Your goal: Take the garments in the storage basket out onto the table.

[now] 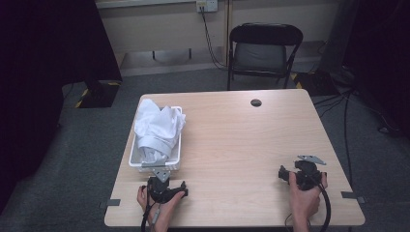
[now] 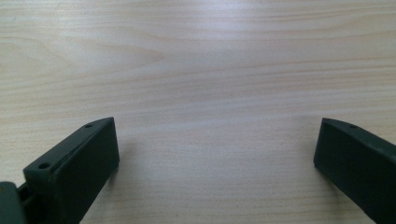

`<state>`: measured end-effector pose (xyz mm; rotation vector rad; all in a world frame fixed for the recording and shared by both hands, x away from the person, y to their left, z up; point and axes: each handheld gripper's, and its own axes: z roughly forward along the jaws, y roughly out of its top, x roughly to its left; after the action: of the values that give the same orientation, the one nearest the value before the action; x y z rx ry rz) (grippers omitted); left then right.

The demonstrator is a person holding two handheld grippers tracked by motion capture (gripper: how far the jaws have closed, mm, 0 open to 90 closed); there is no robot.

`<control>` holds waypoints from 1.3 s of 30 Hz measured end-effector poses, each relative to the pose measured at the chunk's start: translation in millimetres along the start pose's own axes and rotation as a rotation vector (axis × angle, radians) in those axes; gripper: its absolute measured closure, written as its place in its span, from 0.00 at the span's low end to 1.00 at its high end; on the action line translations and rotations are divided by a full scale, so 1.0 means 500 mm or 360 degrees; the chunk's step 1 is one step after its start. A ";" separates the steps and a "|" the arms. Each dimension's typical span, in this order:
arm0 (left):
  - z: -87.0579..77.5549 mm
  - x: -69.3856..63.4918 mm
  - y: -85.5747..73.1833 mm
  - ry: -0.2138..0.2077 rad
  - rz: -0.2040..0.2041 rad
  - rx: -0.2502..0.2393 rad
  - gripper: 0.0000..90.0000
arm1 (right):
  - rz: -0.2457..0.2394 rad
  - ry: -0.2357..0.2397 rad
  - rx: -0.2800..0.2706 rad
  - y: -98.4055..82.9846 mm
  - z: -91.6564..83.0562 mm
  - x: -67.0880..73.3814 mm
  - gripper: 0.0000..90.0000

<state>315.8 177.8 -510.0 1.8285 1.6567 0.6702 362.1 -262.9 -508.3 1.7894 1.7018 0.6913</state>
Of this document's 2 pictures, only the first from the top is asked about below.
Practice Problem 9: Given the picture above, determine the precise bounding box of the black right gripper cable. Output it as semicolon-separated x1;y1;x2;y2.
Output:
308;175;333;232

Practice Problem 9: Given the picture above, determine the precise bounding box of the black folding chair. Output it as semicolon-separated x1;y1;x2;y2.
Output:
226;22;305;92

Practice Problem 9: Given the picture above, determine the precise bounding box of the white plastic basket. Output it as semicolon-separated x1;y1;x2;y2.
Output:
128;105;184;173

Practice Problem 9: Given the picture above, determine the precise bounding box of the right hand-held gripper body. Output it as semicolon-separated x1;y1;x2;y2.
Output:
288;155;327;191

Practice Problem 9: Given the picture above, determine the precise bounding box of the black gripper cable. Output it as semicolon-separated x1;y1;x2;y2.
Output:
140;192;153;232
308;175;333;232

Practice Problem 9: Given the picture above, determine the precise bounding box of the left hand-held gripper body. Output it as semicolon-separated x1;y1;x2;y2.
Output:
141;160;182;205

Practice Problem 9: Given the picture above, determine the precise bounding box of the black curtain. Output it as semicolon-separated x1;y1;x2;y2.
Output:
341;0;410;138
0;0;124;216

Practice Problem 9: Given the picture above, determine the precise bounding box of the person's right hand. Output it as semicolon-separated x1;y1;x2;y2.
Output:
287;171;329;223

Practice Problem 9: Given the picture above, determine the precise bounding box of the grey cable plug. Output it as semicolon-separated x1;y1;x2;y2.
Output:
150;204;162;226

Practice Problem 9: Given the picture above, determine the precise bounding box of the person's left hand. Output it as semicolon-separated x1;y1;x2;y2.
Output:
136;185;187;230

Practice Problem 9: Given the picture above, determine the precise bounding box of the white wall socket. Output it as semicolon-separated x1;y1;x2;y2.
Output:
195;0;220;14

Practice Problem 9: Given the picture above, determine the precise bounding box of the white crumpled garment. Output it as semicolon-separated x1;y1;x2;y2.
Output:
133;98;188;162

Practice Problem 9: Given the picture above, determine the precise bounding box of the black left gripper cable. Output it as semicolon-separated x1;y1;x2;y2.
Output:
140;192;153;232

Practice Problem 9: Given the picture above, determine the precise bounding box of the black yellow-striped floor base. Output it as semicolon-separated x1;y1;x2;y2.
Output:
289;70;342;98
74;79;123;109

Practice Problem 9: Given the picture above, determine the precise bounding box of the grey table edge bracket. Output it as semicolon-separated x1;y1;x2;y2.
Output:
340;190;367;205
98;198;122;210

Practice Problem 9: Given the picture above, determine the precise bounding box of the black wall socket cable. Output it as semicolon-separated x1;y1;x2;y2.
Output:
199;6;229;71

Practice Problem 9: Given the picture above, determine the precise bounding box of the black floor cable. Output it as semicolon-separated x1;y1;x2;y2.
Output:
312;88;359;189

